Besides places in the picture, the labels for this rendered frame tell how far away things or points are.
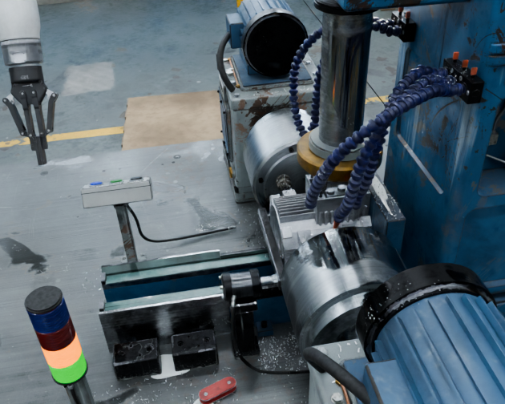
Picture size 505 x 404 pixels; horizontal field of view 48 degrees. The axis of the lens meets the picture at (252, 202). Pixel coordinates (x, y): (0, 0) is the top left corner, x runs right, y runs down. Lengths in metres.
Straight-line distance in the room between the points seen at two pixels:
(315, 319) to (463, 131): 0.43
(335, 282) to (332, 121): 0.32
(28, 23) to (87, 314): 0.71
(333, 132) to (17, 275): 0.98
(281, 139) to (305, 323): 0.54
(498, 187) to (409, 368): 0.60
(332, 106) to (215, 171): 0.89
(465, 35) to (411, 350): 0.59
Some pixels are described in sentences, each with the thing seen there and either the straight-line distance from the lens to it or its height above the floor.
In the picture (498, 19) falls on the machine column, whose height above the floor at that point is 1.55.
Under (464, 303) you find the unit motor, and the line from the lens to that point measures 0.75.
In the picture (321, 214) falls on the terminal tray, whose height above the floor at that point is 1.11.
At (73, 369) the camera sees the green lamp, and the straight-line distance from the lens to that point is 1.08.
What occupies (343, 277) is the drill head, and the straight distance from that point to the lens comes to 1.03.
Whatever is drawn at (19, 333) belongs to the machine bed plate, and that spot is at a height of 0.80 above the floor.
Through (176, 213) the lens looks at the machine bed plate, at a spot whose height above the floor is 0.80.
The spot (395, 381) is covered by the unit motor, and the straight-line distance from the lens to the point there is 0.71.
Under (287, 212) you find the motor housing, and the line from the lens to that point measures 1.26.
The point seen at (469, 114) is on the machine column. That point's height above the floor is 1.38.
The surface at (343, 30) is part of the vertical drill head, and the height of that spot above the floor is 1.51.
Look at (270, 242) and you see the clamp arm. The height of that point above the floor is 1.03.
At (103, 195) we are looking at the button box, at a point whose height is 1.06.
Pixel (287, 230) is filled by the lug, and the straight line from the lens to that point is 1.24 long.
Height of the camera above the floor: 1.88
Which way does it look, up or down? 37 degrees down
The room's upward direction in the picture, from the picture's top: 3 degrees counter-clockwise
